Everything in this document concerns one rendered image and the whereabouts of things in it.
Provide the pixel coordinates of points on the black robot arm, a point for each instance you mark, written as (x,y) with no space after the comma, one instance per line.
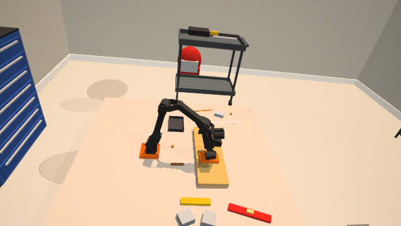
(206,127)

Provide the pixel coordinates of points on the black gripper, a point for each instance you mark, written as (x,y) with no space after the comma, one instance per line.
(210,154)

